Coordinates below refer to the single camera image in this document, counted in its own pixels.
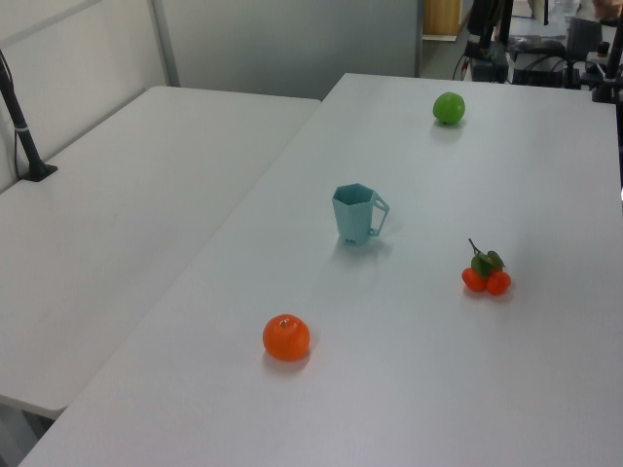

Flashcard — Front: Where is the teal faceted plastic mug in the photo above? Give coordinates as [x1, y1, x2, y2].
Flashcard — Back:
[332, 183, 390, 246]

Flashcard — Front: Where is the large orange toy mandarin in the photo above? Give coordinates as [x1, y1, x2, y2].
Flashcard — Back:
[262, 313, 312, 362]

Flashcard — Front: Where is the red tomato with stem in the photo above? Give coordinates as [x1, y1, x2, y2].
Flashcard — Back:
[460, 237, 513, 297]

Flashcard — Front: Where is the green toy apple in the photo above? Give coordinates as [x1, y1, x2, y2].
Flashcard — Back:
[432, 91, 466, 126]

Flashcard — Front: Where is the white side table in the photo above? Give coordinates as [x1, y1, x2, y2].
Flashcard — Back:
[0, 86, 323, 420]

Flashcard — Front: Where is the grey partition panel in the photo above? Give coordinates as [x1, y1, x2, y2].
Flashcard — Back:
[163, 0, 424, 102]

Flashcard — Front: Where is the wooden board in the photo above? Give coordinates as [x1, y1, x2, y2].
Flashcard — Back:
[421, 0, 462, 41]

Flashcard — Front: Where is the black clamp stand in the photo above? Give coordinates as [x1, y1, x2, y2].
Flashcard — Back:
[591, 0, 623, 104]

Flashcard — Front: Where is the black camera pole with base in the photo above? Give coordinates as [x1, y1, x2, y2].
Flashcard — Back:
[0, 48, 59, 183]

